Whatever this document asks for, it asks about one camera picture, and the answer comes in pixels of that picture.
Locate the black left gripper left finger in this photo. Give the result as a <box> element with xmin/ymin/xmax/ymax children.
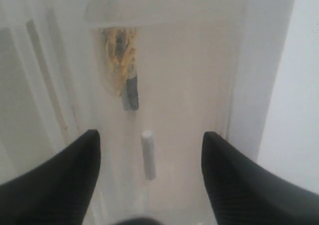
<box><xmin>0</xmin><ymin>129</ymin><xmax>101</xmax><ymax>225</ymax></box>

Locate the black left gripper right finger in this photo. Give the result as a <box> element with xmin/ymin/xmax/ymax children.
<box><xmin>201</xmin><ymin>131</ymin><xmax>319</xmax><ymax>225</ymax></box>

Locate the clear drawer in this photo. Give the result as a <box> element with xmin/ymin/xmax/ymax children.
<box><xmin>83</xmin><ymin>0</ymin><xmax>246</xmax><ymax>225</ymax></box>

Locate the yellow keychain with black strap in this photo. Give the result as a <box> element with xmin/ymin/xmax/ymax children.
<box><xmin>100</xmin><ymin>27</ymin><xmax>140</xmax><ymax>111</ymax></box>

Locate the white translucent drawer cabinet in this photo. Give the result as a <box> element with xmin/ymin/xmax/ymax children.
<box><xmin>0</xmin><ymin>0</ymin><xmax>295</xmax><ymax>225</ymax></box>

